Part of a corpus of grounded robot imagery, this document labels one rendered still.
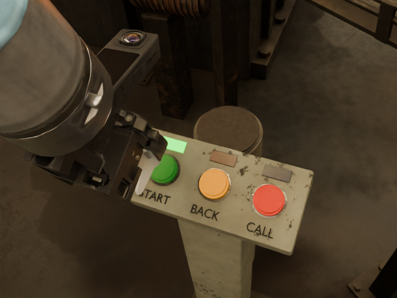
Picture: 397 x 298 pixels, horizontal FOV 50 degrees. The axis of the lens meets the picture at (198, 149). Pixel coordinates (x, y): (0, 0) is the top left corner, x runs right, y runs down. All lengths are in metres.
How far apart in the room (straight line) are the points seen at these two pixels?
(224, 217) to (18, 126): 0.34
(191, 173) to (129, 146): 0.20
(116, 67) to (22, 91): 0.16
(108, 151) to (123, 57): 0.09
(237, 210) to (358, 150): 0.88
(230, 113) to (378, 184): 0.69
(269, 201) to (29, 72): 0.37
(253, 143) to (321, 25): 1.16
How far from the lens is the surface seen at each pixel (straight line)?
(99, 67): 0.33
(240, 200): 0.57
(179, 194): 0.58
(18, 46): 0.24
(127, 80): 0.40
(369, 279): 1.20
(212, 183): 0.57
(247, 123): 0.74
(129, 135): 0.40
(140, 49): 0.43
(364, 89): 1.59
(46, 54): 0.26
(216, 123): 0.75
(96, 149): 0.39
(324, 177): 1.32
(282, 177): 0.57
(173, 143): 0.60
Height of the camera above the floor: 1.09
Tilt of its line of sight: 53 degrees down
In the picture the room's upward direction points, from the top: 7 degrees counter-clockwise
